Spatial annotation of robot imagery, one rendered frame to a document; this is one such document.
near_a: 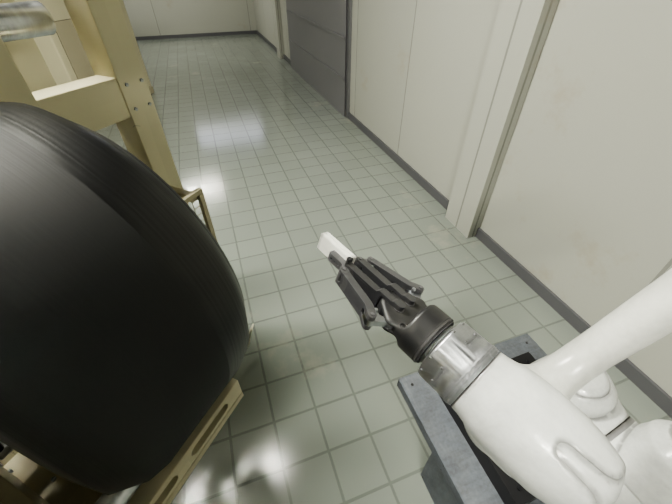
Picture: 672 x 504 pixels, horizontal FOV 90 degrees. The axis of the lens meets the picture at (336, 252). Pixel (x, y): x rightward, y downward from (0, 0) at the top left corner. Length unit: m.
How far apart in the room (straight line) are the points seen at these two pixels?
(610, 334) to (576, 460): 0.22
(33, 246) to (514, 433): 0.51
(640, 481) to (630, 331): 0.36
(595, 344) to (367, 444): 1.27
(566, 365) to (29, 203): 0.69
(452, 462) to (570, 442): 0.66
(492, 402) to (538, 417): 0.04
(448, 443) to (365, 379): 0.85
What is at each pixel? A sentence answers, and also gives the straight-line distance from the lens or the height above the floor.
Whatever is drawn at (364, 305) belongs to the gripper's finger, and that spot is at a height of 1.28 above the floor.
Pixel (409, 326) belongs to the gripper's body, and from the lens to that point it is 0.44.
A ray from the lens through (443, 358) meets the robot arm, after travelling 0.43.
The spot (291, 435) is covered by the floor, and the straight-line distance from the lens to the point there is 1.75.
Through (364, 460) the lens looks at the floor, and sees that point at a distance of 1.71.
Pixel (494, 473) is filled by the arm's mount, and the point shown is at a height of 0.69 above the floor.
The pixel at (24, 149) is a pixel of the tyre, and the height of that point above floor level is 1.47.
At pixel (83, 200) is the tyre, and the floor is 1.43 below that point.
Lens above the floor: 1.63
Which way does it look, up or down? 41 degrees down
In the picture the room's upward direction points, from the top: straight up
